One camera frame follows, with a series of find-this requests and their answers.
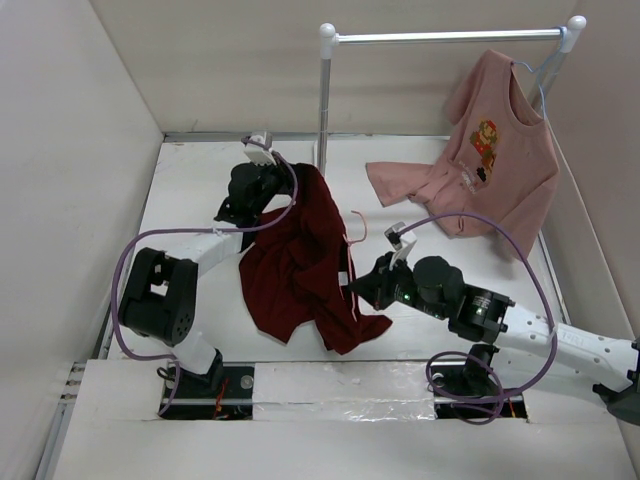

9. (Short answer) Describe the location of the pink wire hanger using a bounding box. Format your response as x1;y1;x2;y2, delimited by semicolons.
343;210;368;322

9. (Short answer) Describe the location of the blue wire hanger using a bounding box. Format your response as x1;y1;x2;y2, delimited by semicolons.
514;26;570;120

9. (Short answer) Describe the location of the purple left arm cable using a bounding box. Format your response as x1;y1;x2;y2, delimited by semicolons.
112;133;301;416

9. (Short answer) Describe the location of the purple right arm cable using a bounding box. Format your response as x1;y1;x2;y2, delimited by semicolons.
394;212;559;425

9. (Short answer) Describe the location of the dark red t shirt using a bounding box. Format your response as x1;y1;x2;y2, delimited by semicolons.
239;164;392;355

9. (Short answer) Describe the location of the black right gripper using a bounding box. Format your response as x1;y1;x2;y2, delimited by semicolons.
347;251;449;320

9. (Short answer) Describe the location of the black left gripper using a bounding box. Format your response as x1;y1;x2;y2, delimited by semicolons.
251;152;300;216

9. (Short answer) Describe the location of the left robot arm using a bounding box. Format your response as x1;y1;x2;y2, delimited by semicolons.
111;154;299;397

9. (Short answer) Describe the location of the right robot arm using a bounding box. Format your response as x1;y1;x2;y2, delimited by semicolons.
348;253;639;425

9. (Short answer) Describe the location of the white metal clothes rack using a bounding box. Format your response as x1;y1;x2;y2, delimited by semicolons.
315;15;587;173

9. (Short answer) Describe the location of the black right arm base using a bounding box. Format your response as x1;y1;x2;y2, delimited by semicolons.
426;344;528;425

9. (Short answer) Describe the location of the pink printed t shirt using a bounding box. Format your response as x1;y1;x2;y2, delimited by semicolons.
366;50;560;256

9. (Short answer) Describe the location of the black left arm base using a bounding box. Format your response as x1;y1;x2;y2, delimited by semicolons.
156;363;255;421

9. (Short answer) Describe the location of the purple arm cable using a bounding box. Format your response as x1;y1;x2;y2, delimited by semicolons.
394;212;559;425
112;133;301;416

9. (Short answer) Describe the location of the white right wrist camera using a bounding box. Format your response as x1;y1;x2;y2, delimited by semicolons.
384;222;417;270

